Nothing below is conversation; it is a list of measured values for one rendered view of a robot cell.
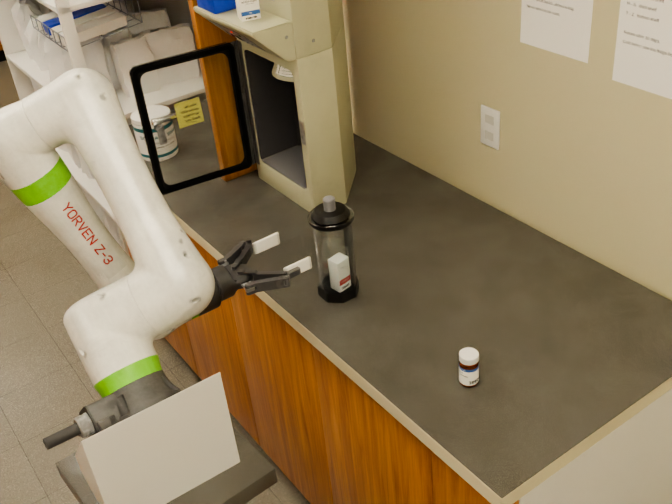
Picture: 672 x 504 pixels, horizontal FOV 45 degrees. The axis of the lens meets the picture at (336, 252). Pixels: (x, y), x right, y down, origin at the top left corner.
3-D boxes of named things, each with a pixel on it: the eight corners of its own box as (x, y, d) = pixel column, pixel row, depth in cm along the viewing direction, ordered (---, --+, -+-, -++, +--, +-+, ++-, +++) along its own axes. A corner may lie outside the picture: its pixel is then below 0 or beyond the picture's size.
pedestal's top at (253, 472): (132, 580, 145) (127, 566, 142) (60, 476, 166) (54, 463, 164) (278, 482, 160) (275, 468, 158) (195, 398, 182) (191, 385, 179)
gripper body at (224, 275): (218, 281, 174) (256, 264, 178) (200, 264, 180) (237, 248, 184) (224, 309, 178) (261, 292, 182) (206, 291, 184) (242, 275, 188)
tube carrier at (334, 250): (343, 269, 209) (336, 197, 197) (368, 288, 201) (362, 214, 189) (308, 286, 204) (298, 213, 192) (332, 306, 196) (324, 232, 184)
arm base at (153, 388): (57, 454, 137) (42, 422, 138) (46, 466, 149) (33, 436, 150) (192, 388, 151) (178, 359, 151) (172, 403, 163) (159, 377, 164)
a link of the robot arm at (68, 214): (32, 212, 159) (78, 177, 162) (17, 198, 168) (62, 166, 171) (134, 335, 179) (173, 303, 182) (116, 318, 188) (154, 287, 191)
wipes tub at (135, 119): (168, 140, 284) (159, 100, 276) (185, 152, 275) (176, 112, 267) (134, 153, 279) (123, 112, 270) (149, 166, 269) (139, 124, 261)
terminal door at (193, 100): (253, 166, 252) (233, 41, 229) (159, 196, 241) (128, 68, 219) (252, 165, 252) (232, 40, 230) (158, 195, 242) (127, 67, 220)
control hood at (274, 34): (234, 31, 230) (229, -5, 224) (297, 60, 207) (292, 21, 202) (198, 42, 225) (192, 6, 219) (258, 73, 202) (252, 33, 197)
